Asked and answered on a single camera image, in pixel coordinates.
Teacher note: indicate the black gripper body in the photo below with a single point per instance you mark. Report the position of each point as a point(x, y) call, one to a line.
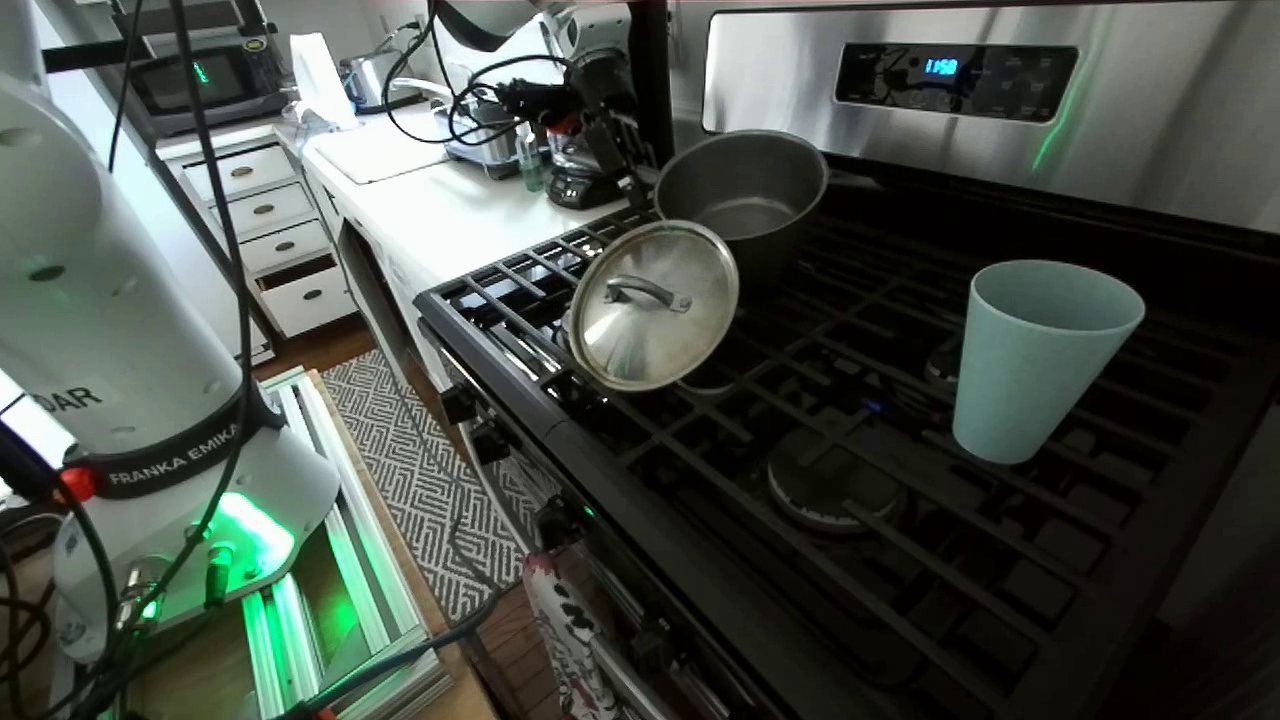
point(602, 97)

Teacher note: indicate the white drawer cabinet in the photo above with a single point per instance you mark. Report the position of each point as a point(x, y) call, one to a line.
point(267, 245)

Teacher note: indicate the black coffee maker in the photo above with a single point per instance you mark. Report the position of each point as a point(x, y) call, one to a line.
point(650, 66)

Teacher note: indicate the steel pot lid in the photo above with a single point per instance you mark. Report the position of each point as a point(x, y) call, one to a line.
point(654, 308)

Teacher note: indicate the patterned dish towel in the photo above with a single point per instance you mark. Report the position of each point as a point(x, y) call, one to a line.
point(586, 653)

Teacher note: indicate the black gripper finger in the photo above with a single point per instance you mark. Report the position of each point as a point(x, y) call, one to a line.
point(582, 179)
point(635, 148)

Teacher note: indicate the teal plastic cup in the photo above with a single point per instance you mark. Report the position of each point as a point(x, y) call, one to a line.
point(1026, 374)

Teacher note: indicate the black metal bar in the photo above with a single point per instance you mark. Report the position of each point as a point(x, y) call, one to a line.
point(86, 56)

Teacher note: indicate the grey patterned rug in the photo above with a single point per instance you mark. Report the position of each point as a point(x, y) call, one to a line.
point(412, 483)

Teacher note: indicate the black gas stove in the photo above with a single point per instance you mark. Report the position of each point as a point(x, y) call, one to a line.
point(864, 385)

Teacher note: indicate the aluminium base frame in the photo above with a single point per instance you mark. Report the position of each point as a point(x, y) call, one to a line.
point(363, 587)

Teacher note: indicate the clear soap bottle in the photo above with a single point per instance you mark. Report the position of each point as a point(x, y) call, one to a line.
point(528, 148)

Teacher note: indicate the white cutting board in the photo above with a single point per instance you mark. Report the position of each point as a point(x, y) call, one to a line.
point(383, 148)

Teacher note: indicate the black microwave oven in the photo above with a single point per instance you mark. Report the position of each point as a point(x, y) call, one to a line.
point(200, 80)

